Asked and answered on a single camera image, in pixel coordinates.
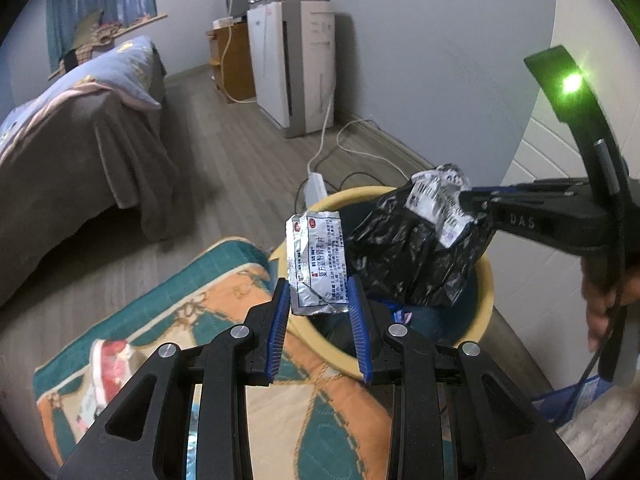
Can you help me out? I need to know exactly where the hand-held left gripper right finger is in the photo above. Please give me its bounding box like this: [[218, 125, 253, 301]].
[[347, 276, 583, 480]]

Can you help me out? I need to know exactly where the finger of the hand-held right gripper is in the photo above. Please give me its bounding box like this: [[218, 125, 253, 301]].
[[457, 192, 496, 224], [470, 181, 588, 202]]

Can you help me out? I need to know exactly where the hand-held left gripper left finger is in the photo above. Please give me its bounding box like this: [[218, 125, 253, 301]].
[[57, 277, 292, 480]]

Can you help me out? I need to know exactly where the silver foil sachet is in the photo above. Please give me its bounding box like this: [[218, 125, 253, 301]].
[[285, 211, 350, 317]]

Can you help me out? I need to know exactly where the black plastic bag white label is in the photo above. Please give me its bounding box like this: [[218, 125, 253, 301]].
[[345, 162, 493, 309]]

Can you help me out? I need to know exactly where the yellow rimmed teal bin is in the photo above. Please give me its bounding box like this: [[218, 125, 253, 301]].
[[267, 186, 496, 382]]

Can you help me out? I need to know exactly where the person's right hand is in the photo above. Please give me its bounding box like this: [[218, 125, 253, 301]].
[[582, 257, 615, 353]]

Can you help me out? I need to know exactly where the white panelled cabinet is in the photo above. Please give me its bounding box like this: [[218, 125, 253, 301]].
[[500, 110, 640, 202]]

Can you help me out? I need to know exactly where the printed teal orange cushion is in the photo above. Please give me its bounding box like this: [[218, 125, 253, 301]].
[[32, 237, 397, 480]]

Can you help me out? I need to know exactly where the white power strip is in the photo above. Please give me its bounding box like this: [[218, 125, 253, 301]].
[[306, 172, 329, 201]]

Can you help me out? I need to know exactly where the red and white packet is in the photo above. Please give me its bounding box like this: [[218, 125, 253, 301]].
[[75, 339, 152, 436]]

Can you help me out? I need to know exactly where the blue bag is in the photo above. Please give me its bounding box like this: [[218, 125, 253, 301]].
[[532, 375, 617, 429]]

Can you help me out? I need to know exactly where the white air purifier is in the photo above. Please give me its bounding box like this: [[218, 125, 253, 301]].
[[246, 0, 336, 140]]

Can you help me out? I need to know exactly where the bed with grey blanket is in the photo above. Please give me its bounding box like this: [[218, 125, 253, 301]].
[[0, 47, 182, 307]]

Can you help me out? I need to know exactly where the wooden cabinet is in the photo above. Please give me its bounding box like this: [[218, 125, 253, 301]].
[[206, 20, 257, 106]]

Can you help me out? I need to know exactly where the blue printed quilt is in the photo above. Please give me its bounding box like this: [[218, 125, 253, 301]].
[[0, 35, 164, 171]]

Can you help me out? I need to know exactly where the wooden window sill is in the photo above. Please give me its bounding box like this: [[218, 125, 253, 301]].
[[47, 12, 169, 82]]

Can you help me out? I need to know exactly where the plaid clothing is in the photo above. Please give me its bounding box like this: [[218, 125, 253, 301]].
[[62, 22, 122, 74]]

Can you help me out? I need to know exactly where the black floor cable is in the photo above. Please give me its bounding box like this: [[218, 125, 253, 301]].
[[339, 172, 397, 197]]

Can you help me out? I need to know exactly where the white looped floor cable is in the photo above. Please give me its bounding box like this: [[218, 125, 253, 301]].
[[336, 119, 412, 182]]

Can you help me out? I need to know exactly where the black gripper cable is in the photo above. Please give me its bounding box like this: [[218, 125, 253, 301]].
[[564, 305, 626, 427]]

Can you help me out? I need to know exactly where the white power strip cable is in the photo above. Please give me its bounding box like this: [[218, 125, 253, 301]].
[[307, 100, 335, 176]]

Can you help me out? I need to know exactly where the white cable by cabinet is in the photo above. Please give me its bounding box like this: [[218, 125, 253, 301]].
[[220, 22, 256, 105]]

